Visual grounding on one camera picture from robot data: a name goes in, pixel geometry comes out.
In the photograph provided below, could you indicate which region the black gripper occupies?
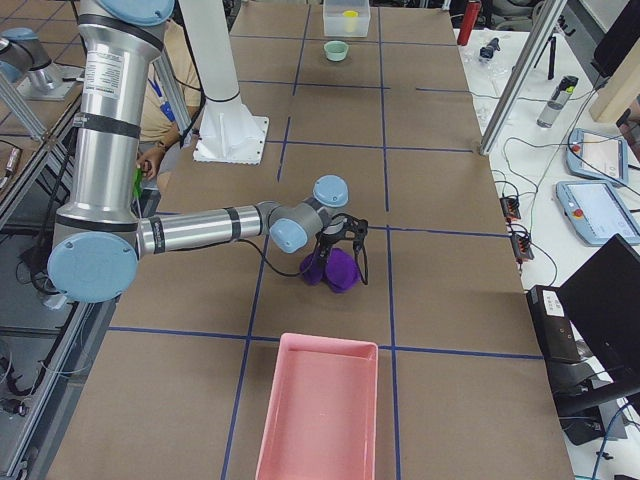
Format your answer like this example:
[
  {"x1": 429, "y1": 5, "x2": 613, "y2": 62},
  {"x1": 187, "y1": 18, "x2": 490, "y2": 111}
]
[{"x1": 319, "y1": 213, "x2": 369, "y2": 250}]

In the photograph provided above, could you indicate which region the purple cloth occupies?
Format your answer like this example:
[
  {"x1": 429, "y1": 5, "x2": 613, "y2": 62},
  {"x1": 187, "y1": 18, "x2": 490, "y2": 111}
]
[{"x1": 299, "y1": 248, "x2": 360, "y2": 293}]

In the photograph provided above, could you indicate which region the clear plastic storage box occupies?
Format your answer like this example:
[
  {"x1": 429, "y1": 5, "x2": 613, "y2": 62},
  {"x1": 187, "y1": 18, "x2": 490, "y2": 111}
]
[{"x1": 323, "y1": 0, "x2": 371, "y2": 38}]

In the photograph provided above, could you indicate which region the black computer box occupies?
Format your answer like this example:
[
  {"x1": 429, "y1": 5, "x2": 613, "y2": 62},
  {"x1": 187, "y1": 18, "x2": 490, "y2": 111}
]
[{"x1": 526, "y1": 285, "x2": 581, "y2": 364}]

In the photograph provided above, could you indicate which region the mint green bowl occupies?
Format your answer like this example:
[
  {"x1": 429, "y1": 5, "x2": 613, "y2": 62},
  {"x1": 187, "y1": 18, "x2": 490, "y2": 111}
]
[{"x1": 323, "y1": 40, "x2": 349, "y2": 62}]

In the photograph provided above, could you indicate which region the pink plastic bin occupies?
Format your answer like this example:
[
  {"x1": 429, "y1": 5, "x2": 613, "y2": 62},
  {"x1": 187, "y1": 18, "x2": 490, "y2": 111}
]
[{"x1": 255, "y1": 333, "x2": 379, "y2": 479}]

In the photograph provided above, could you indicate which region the person in beige shirt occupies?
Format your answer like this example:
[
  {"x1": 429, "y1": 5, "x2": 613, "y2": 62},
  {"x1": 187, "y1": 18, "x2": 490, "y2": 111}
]
[{"x1": 137, "y1": 20, "x2": 201, "y2": 190}]

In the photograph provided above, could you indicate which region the red water bottle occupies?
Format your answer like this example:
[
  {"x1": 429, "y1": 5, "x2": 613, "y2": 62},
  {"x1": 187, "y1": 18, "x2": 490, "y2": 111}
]
[{"x1": 457, "y1": 0, "x2": 482, "y2": 46}]

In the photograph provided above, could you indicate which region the left teach pendant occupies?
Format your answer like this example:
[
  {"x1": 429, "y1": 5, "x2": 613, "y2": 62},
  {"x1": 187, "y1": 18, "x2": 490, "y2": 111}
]
[{"x1": 555, "y1": 180, "x2": 639, "y2": 246}]

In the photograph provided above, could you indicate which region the teach pendant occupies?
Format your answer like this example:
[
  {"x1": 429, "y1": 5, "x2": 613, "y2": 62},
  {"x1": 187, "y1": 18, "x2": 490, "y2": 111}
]
[
  {"x1": 555, "y1": 180, "x2": 639, "y2": 246},
  {"x1": 566, "y1": 128, "x2": 629, "y2": 186}
]

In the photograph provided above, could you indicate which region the clear water bottle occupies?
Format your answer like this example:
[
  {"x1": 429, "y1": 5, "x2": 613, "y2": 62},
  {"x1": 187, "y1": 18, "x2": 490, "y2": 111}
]
[{"x1": 536, "y1": 75, "x2": 579, "y2": 128}]

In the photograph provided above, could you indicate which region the right teach pendant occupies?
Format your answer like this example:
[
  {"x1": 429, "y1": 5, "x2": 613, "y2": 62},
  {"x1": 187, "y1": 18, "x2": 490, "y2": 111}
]
[{"x1": 566, "y1": 128, "x2": 629, "y2": 186}]

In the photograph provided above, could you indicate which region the black monitor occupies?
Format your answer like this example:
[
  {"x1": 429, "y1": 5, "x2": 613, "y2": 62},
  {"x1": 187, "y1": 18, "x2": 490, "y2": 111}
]
[{"x1": 556, "y1": 234, "x2": 639, "y2": 416}]

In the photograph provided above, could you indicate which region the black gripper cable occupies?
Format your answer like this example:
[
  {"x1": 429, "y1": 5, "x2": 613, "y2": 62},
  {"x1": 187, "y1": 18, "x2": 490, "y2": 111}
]
[{"x1": 234, "y1": 212, "x2": 371, "y2": 287}]

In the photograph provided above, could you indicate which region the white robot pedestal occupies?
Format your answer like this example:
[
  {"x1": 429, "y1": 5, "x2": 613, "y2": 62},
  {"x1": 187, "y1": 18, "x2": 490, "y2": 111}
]
[{"x1": 179, "y1": 0, "x2": 269, "y2": 165}]

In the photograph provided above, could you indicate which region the aluminium frame post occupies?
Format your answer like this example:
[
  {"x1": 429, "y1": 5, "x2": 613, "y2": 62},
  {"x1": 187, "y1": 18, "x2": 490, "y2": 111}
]
[{"x1": 479, "y1": 0, "x2": 567, "y2": 156}]

